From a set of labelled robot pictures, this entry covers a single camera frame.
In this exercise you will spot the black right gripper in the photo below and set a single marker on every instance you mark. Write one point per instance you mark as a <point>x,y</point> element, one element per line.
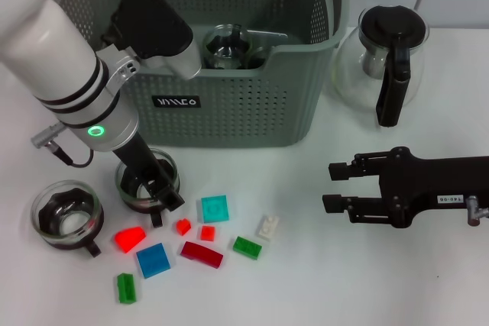
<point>428,181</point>

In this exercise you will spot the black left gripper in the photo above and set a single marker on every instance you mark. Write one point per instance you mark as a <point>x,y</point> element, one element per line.
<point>139,162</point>

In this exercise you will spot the glass teacup with black holder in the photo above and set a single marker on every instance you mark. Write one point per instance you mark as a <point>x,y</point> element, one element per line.
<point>65,223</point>
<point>128,188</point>
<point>228,46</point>
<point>258,58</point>

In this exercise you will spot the small red peaked block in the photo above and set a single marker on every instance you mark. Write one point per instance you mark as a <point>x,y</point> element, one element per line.
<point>183,228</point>

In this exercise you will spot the orange-red wedge block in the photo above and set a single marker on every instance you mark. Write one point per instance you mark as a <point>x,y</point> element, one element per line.
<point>130,239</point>

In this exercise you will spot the teal square block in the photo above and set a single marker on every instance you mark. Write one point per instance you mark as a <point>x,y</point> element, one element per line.
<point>216,209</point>

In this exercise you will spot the small red square block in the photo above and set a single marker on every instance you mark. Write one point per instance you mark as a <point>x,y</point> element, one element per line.
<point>208,233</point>

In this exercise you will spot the blue square block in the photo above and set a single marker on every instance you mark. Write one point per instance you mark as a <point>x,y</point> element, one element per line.
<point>153,260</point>

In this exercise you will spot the dark red long block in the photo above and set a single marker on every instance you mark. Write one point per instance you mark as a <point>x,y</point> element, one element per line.
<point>201,254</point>

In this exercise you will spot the white two-stud block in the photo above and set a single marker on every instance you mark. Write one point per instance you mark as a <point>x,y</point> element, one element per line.
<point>268,228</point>

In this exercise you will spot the green rectangular block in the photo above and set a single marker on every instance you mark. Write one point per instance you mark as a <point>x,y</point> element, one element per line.
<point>127,288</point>
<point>247,247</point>

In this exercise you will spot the grey perforated plastic storage bin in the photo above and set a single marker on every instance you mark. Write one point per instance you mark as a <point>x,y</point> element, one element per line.
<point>248,112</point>

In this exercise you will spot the thin flat grey plate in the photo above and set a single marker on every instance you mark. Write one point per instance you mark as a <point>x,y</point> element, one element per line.
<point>273,34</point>

